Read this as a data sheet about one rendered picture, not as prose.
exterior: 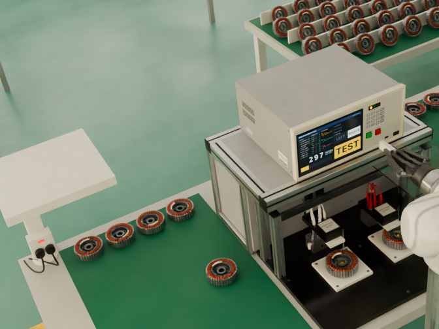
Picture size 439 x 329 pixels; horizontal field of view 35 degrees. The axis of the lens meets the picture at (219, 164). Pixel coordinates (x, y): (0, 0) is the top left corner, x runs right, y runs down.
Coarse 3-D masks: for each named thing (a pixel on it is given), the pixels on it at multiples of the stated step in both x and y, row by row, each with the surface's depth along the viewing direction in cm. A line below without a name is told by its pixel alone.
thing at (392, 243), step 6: (384, 228) 246; (396, 228) 246; (384, 234) 243; (390, 234) 246; (384, 240) 243; (390, 240) 241; (396, 240) 240; (402, 240) 240; (390, 246) 241; (396, 246) 240; (402, 246) 240
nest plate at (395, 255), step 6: (372, 234) 249; (378, 234) 249; (372, 240) 247; (378, 240) 246; (378, 246) 244; (384, 246) 244; (384, 252) 242; (390, 252) 241; (396, 252) 241; (402, 252) 240; (408, 252) 240; (390, 258) 240; (396, 258) 238; (402, 258) 239
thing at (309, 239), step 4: (308, 236) 246; (316, 236) 245; (308, 240) 246; (312, 240) 244; (316, 240) 244; (320, 240) 244; (312, 244) 244; (316, 244) 244; (320, 244) 246; (324, 244) 247; (312, 248) 245; (316, 248) 246; (320, 248) 247; (324, 248) 248; (312, 252) 247
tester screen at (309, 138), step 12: (348, 120) 222; (360, 120) 224; (312, 132) 217; (324, 132) 219; (336, 132) 222; (300, 144) 217; (312, 144) 220; (324, 144) 222; (336, 144) 225; (300, 156) 220; (324, 156) 225; (300, 168) 223; (312, 168) 225
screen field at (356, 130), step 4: (356, 128) 225; (360, 128) 226; (344, 132) 224; (348, 132) 225; (352, 132) 225; (356, 132) 226; (360, 132) 227; (336, 136) 223; (340, 136) 224; (344, 136) 225; (348, 136) 226; (336, 140) 224; (340, 140) 225
